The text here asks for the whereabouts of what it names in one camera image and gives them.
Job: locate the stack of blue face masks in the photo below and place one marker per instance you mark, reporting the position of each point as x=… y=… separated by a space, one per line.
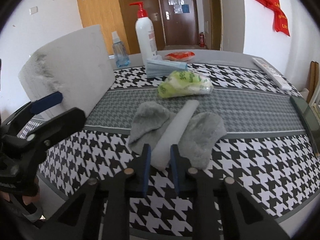
x=157 y=67

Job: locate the white pump bottle red cap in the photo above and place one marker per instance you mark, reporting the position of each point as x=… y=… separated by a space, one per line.
x=145 y=33

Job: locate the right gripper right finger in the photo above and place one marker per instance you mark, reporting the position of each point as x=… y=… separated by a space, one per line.
x=222 y=208

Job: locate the blue spray bottle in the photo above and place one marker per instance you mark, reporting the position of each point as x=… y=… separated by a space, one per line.
x=120 y=55

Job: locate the grey fluffy towel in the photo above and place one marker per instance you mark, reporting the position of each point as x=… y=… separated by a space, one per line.
x=196 y=144

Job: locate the houndstooth table mat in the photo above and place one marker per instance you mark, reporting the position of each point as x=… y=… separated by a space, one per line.
x=246 y=128

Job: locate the white remote control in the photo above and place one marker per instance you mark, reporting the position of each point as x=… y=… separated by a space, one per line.
x=272 y=74

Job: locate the red hanging bags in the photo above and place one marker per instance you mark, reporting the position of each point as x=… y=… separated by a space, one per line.
x=280 y=22

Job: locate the person's left hand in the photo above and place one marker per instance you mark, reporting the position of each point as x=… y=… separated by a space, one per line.
x=23 y=206

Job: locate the brown wooden sticks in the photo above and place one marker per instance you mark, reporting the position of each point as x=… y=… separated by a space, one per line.
x=313 y=79

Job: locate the wall power sockets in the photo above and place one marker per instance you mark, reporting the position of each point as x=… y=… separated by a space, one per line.
x=33 y=10

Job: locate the red snack packet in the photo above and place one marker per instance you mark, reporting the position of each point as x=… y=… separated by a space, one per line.
x=180 y=56

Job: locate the green printed plastic bag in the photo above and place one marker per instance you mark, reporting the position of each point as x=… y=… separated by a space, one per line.
x=184 y=83

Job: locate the wooden wardrobe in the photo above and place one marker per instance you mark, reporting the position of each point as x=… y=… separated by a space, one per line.
x=120 y=16

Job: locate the red fire extinguisher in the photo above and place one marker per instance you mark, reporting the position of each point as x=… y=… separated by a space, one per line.
x=202 y=43

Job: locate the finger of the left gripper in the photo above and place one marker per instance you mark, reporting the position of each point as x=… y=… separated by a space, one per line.
x=27 y=111
x=53 y=131

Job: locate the white foam box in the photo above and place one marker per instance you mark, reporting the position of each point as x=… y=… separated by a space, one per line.
x=77 y=65

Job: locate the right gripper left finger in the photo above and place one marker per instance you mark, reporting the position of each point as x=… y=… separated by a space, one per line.
x=100 y=208

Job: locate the brown entrance door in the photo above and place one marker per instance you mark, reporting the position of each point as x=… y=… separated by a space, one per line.
x=180 y=22

